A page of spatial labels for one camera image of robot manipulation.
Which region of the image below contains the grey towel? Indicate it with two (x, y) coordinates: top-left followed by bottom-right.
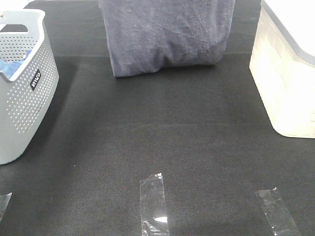
(99, 0), (235, 77)

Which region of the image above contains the blue towel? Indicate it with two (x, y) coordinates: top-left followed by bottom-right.
(0, 50), (31, 79)

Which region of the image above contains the black table mat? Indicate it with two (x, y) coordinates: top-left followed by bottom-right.
(0, 0), (315, 236)

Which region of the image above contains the clear tape strip middle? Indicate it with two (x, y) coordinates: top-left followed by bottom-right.
(140, 173), (170, 236)

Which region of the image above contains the clear tape strip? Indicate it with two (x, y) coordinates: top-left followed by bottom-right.
(140, 173), (170, 236)
(255, 187), (301, 236)
(0, 193), (12, 222)

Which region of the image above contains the grey perforated laundry basket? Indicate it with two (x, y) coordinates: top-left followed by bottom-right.
(0, 9), (59, 165)

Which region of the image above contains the cream storage bin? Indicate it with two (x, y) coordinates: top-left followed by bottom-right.
(249, 0), (315, 138)

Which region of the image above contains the clear tape strip right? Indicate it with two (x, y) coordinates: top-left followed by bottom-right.
(255, 187), (301, 236)

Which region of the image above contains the clear tape strip left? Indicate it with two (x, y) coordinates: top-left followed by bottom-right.
(0, 193), (12, 222)

